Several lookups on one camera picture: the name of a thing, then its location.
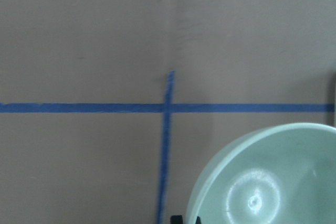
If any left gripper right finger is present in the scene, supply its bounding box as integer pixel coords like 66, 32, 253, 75
195, 216, 202, 224

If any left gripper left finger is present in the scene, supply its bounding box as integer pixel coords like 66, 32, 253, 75
170, 215, 184, 224

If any green bowl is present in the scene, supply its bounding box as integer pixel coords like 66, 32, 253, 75
185, 123, 335, 223

